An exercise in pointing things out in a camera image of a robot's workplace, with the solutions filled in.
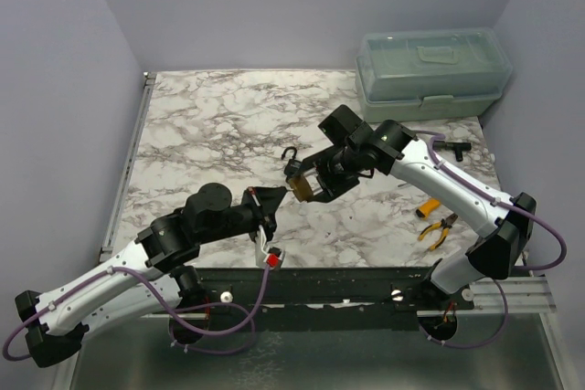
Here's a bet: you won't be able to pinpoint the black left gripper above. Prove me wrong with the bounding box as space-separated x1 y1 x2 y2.
199 187 288 247

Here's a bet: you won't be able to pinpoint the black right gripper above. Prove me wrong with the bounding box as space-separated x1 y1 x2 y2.
295 146 363 204

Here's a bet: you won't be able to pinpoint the brass padlock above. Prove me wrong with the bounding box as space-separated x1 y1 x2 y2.
289 169 323 202

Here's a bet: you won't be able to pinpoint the black padlock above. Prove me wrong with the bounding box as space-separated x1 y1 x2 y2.
281 146 302 178

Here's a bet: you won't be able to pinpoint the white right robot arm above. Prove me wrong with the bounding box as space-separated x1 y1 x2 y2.
284 105 537 310

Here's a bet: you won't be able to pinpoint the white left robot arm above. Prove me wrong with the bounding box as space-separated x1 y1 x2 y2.
15 183 287 368

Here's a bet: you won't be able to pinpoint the yellow utility knife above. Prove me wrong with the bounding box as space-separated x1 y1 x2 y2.
415 198 441 219

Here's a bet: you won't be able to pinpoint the black T-shaped tool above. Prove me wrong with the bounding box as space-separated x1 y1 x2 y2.
433 141 472 163

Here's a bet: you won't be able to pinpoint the green translucent plastic toolbox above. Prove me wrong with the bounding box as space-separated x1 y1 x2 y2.
356 28 513 123

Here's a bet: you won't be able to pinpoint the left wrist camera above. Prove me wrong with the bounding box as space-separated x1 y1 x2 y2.
254 226 285 270

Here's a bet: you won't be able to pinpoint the black base frame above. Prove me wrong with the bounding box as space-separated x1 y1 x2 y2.
170 267 473 332

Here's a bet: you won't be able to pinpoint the yellow-handled pliers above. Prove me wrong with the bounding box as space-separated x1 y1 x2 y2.
418 212 460 253

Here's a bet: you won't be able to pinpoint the aluminium side rail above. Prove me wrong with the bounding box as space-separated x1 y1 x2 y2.
98 71 157 263

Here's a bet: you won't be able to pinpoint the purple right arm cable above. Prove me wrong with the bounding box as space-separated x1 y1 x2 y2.
413 130 570 270

